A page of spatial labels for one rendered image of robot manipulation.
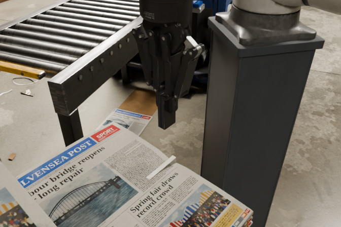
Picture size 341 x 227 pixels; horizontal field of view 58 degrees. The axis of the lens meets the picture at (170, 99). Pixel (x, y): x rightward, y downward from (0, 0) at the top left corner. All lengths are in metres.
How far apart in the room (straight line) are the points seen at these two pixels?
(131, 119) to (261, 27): 1.49
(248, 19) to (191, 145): 1.27
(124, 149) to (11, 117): 1.76
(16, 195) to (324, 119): 2.16
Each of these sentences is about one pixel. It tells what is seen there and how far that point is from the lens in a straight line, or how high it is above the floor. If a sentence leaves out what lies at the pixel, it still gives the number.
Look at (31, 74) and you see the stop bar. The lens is 1.02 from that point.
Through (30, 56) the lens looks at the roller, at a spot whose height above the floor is 0.79.
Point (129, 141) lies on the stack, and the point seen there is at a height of 0.83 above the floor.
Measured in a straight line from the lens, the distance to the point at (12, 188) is 0.30.
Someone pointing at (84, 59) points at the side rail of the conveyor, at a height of 0.80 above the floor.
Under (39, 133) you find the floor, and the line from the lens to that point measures 2.14.
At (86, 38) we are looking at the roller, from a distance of 1.28.
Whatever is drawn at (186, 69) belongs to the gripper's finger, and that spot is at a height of 1.06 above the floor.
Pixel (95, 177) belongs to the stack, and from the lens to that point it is 0.61.
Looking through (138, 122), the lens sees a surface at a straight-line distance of 2.04.
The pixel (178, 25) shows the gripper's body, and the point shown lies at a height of 1.12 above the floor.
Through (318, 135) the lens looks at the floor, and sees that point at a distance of 2.17.
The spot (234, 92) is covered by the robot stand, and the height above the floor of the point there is 0.88.
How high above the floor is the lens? 1.27
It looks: 34 degrees down
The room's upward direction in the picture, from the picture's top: straight up
